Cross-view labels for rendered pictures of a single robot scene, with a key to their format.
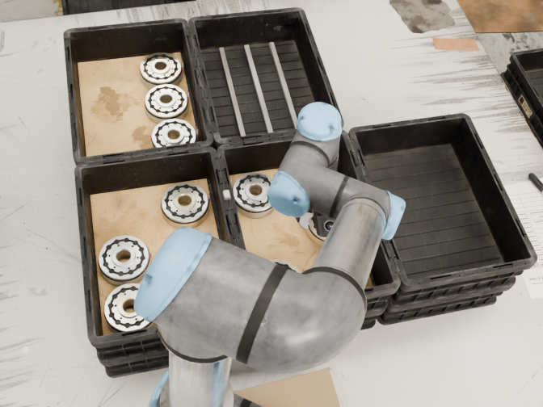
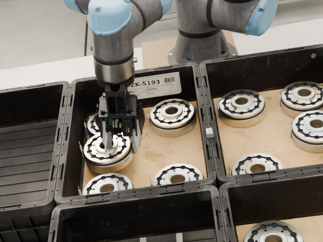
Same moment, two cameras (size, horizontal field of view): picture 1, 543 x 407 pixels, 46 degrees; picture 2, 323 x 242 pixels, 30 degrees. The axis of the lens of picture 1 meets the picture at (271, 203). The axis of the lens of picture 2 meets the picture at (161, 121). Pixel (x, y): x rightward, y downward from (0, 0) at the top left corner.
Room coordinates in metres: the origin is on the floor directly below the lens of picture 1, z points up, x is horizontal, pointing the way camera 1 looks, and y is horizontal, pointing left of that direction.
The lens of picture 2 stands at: (1.54, 0.39, 1.69)
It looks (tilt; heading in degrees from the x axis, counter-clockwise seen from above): 38 degrees down; 205
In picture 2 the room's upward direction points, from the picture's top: 11 degrees counter-clockwise
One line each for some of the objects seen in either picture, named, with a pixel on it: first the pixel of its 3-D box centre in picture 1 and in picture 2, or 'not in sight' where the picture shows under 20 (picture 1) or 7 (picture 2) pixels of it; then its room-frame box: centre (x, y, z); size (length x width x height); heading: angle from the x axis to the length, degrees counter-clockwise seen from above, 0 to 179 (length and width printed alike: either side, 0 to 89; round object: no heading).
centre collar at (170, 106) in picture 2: not in sight; (171, 111); (0.55, -0.04, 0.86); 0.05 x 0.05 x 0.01
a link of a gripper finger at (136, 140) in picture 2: (300, 210); (135, 140); (0.70, -0.06, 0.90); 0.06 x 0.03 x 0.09; 20
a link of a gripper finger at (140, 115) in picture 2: not in sight; (133, 116); (0.68, -0.07, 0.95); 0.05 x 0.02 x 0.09; 110
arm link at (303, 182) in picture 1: (306, 184); (136, 4); (0.60, -0.05, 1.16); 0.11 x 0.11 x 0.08; 74
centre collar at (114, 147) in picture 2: not in sight; (106, 145); (0.70, -0.13, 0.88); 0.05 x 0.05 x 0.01
